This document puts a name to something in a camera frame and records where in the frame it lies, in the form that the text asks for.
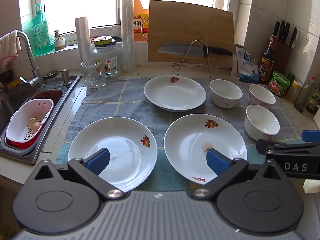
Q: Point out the green dish soap bottle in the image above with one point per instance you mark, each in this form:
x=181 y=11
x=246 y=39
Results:
x=41 y=35

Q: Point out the red basin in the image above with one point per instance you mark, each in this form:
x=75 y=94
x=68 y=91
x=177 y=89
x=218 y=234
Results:
x=47 y=95

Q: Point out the grey checked cloth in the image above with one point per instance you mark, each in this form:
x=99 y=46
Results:
x=125 y=97

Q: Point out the dark green bottle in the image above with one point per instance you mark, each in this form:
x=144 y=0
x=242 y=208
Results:
x=313 y=102

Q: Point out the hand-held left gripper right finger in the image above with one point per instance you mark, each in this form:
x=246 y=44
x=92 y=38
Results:
x=217 y=162

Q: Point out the short plastic wrap roll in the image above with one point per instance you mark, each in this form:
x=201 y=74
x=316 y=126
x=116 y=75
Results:
x=83 y=37

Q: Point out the pink and white rag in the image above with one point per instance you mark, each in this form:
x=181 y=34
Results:
x=8 y=47

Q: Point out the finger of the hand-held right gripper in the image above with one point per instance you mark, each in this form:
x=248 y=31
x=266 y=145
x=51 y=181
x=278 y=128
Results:
x=265 y=146
x=311 y=135

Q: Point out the window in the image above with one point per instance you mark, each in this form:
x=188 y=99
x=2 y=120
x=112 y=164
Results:
x=75 y=0

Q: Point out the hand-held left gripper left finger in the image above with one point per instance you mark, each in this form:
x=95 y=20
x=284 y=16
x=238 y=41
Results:
x=98 y=160

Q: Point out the small potted plant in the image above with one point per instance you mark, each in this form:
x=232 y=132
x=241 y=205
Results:
x=60 y=43

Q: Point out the dark vinegar bottle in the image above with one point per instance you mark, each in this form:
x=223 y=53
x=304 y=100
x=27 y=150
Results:
x=266 y=65

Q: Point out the white and blue salt bag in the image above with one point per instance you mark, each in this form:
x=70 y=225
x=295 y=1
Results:
x=245 y=65

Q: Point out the glass jar with lid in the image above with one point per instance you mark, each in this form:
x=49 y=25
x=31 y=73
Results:
x=110 y=62

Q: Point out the metal sink soap dispenser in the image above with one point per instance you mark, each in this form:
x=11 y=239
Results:
x=66 y=76

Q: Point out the clear bottle with red cap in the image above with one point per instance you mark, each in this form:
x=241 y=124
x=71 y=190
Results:
x=302 y=97

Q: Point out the orange cooking wine bottle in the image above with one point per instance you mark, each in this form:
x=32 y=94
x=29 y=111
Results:
x=140 y=12

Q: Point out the tall plastic wrap roll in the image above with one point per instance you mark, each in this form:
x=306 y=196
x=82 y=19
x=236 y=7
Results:
x=127 y=35

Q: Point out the green sauce jar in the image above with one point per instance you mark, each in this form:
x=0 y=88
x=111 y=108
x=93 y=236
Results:
x=278 y=85

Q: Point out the stainless steel sink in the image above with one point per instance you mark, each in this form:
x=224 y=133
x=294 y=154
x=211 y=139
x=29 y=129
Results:
x=68 y=92

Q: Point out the dark red knife block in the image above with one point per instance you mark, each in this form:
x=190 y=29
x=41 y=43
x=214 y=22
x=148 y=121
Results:
x=283 y=57

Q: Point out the white plate with fruit print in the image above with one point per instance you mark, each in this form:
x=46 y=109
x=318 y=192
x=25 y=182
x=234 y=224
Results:
x=190 y=140
x=120 y=135
x=172 y=92

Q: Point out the clear glass mug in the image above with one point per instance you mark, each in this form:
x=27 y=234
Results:
x=95 y=80

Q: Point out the yellow scrubber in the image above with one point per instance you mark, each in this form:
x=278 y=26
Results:
x=13 y=83

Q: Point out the brown egg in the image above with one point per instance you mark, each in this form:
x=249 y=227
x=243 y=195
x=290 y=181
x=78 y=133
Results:
x=35 y=124

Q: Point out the wooden cutting board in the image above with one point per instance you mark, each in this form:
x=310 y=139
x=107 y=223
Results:
x=190 y=25

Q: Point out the metal sink plug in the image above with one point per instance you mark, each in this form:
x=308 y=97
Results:
x=50 y=74

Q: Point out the white bowl with pink flowers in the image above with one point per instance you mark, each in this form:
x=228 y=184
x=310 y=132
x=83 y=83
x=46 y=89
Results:
x=261 y=93

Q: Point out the small yellow spice jar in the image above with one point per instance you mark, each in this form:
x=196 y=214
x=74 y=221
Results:
x=292 y=91

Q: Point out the person's right hand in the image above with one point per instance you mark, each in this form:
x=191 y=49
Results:
x=311 y=186

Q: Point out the white strainer basket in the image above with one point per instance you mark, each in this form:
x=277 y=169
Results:
x=20 y=120

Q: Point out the metal faucet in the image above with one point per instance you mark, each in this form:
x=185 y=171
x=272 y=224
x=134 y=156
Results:
x=31 y=55

